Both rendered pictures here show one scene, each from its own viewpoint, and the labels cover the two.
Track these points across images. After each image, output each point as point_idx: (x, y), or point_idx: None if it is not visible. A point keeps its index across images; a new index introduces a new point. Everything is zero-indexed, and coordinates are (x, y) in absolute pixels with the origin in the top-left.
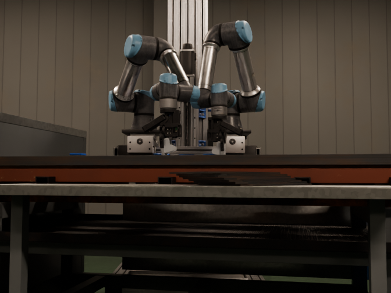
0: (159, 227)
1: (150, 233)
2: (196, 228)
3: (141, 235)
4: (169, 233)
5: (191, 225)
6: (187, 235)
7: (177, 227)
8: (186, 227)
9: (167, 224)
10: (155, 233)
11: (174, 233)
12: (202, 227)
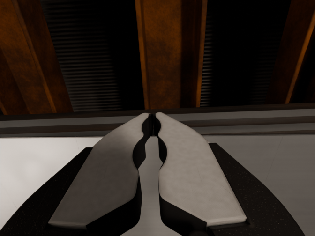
0: (214, 14)
1: (104, 35)
2: (203, 95)
3: (71, 27)
4: (117, 69)
5: (270, 70)
6: (99, 106)
7: (231, 52)
8: (233, 70)
9: (285, 11)
10: (108, 44)
11: (112, 80)
12: (235, 98)
